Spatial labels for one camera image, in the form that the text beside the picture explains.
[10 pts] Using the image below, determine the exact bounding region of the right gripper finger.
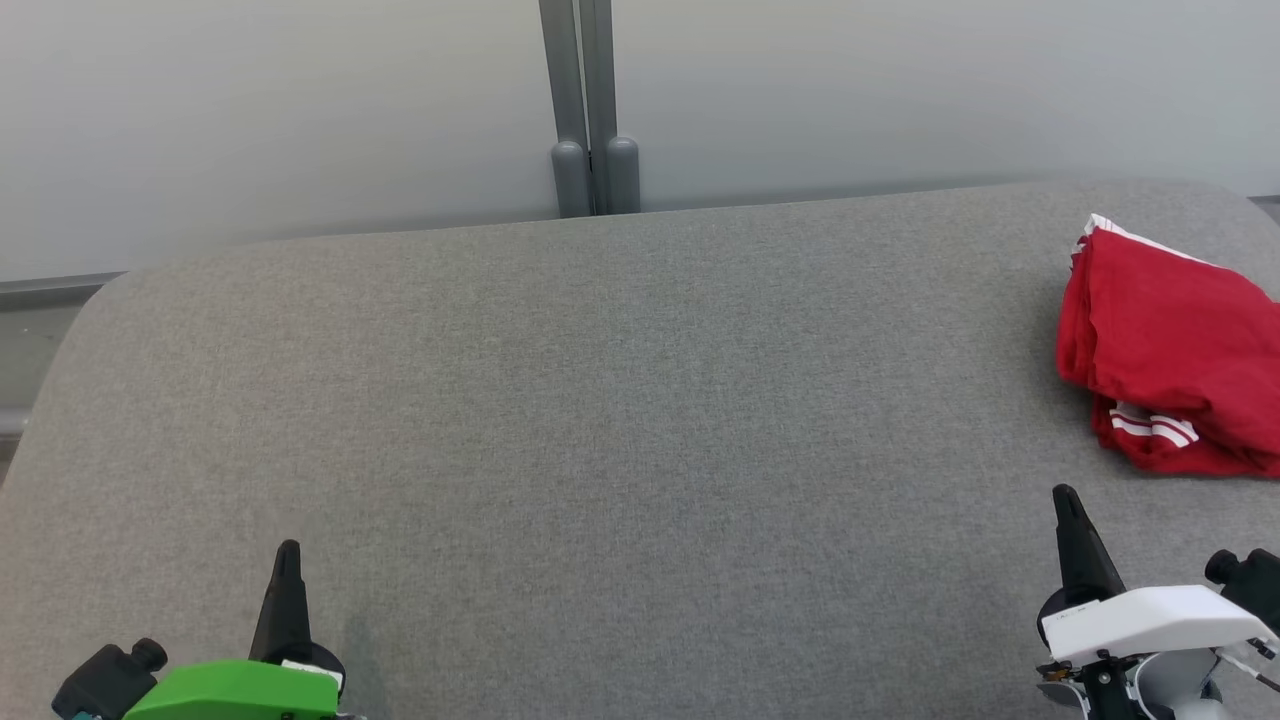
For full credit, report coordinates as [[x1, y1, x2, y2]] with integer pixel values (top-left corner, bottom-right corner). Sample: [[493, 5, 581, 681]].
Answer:
[[1051, 485, 1127, 607]]

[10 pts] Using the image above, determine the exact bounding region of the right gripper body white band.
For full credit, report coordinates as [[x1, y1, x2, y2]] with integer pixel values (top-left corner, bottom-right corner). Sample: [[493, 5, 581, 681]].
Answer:
[[1035, 584, 1280, 720]]

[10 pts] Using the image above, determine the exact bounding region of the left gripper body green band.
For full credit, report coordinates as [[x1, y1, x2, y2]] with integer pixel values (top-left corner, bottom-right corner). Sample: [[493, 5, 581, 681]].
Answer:
[[122, 643, 347, 720]]

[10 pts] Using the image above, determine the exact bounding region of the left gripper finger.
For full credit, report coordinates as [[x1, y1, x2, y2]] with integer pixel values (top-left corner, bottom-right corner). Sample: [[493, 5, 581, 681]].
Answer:
[[249, 539, 314, 664]]

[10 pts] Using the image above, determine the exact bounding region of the red white lettered jersey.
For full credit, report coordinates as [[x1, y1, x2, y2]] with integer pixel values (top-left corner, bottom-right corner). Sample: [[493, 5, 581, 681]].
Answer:
[[1091, 395, 1280, 479]]

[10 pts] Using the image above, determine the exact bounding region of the red white shirt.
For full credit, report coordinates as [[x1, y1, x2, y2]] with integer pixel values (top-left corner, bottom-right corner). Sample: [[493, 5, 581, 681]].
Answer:
[[1056, 214, 1280, 457]]

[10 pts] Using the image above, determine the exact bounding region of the grey metal post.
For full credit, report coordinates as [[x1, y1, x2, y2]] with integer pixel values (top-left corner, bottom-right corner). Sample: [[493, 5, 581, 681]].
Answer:
[[539, 0, 594, 219], [579, 0, 642, 216]]

